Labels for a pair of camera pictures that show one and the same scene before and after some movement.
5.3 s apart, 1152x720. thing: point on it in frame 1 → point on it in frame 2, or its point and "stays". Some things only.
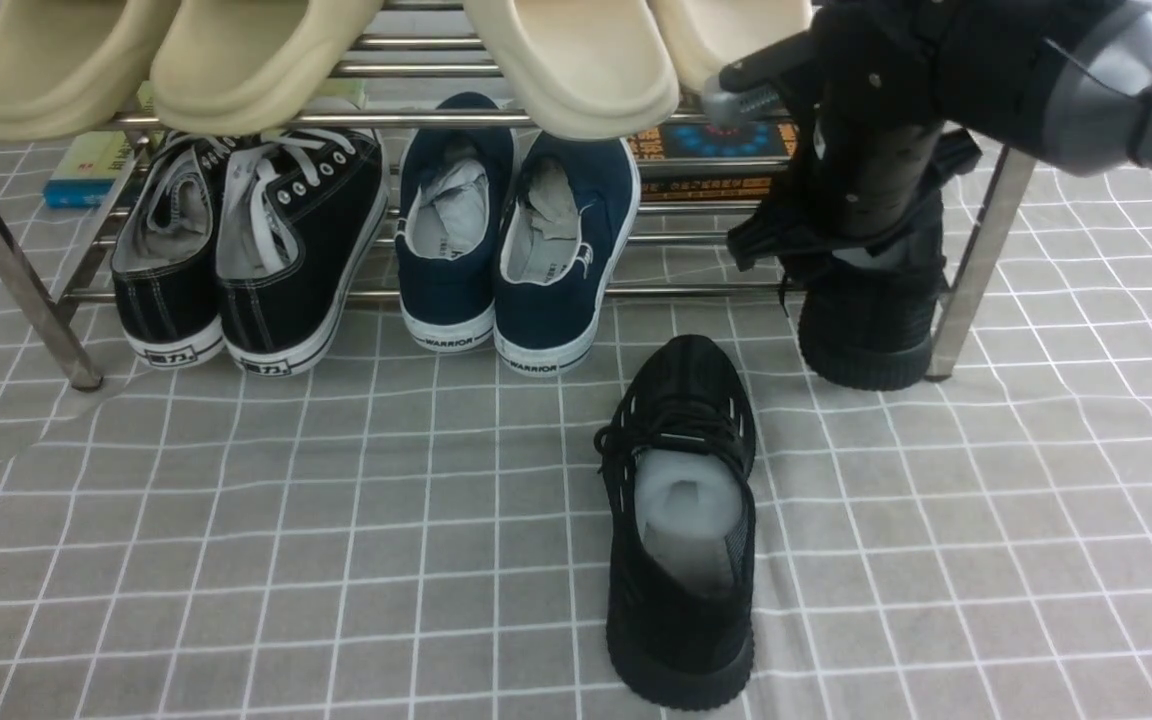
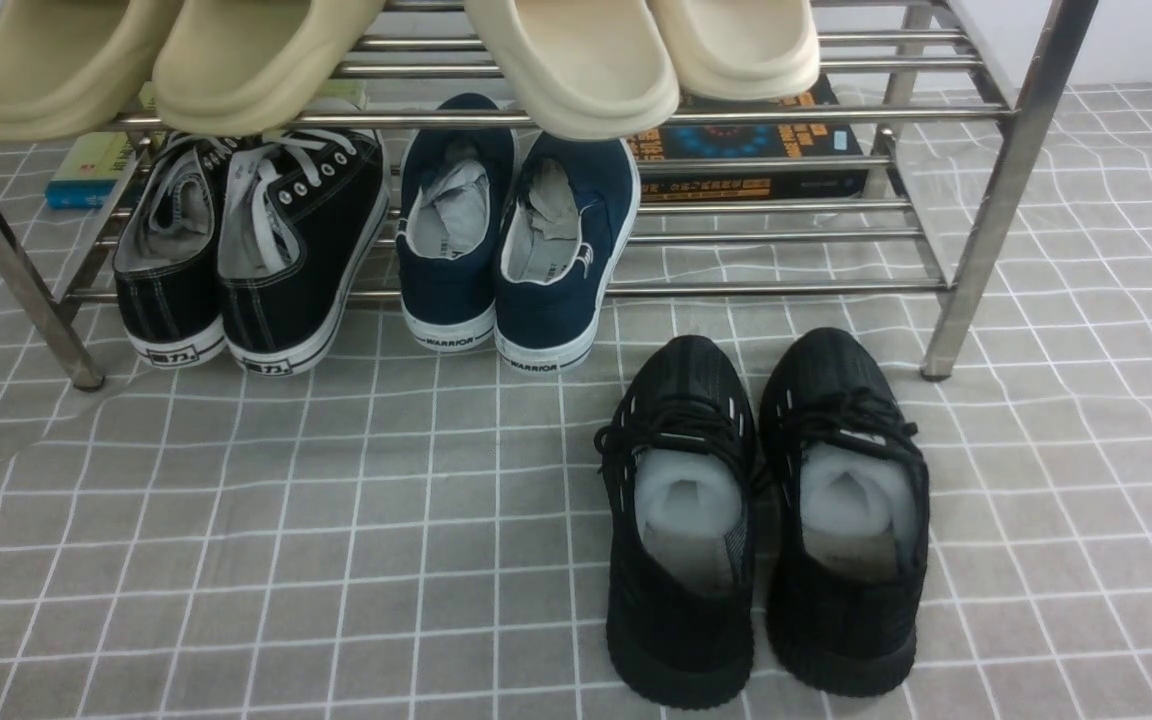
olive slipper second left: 240,67 stays
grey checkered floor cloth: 404,534 stays
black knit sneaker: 682,603 stays
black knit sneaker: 867,322 → 847,504
